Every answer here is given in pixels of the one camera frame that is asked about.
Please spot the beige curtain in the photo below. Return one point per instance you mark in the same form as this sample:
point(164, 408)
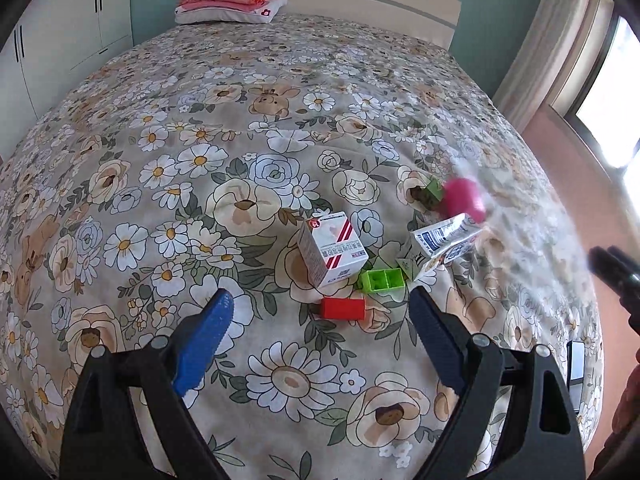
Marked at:
point(550, 50)

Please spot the white and blue carton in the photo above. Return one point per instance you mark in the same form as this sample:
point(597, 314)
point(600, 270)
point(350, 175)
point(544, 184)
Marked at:
point(440, 240)

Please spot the pink round object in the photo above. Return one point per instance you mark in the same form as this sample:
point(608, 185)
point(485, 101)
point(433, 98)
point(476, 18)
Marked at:
point(462, 199)

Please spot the white wardrobe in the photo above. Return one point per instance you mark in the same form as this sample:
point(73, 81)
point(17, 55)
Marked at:
point(65, 25)

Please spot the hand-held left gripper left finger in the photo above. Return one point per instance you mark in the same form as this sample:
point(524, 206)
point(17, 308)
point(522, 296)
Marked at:
point(205, 345)

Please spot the white box with red stripes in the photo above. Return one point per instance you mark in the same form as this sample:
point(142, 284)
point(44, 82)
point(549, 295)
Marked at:
point(330, 255)

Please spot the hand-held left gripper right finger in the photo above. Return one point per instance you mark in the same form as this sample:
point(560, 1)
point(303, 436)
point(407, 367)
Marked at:
point(435, 340)

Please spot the window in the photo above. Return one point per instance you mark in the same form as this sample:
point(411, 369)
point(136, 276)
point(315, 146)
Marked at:
point(615, 90)

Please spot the dark green box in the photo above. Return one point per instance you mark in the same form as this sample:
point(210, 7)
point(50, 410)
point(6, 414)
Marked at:
point(431, 192)

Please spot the green plastic block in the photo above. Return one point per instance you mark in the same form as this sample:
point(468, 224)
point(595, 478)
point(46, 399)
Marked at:
point(380, 280)

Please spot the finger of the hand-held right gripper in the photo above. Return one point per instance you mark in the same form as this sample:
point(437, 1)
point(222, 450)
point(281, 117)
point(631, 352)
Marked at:
point(612, 270)

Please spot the bed with floral sheet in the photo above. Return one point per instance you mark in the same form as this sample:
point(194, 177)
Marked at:
point(200, 160)

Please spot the black smartphone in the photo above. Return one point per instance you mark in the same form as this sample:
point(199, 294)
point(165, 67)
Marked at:
point(576, 362)

